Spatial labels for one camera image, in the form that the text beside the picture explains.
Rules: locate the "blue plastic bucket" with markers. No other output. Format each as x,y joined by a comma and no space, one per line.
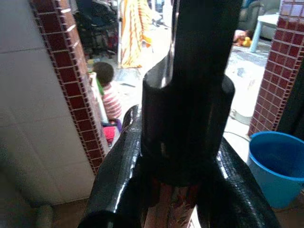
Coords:
278,171

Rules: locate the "child in striped shirt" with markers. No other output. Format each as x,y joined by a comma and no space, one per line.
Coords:
110,97

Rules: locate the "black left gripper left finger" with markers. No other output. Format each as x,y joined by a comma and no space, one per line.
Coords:
116,171

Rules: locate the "red purple toy cart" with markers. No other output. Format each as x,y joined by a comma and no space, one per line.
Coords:
111,133

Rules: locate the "orange striped cloth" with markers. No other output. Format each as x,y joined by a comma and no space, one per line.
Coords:
134,33

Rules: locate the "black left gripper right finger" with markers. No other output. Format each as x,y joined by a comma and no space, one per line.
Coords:
242,190

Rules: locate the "white small table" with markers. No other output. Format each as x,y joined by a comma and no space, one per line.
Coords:
263,28

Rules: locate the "yellow orange toy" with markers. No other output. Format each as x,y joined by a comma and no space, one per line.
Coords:
243,40

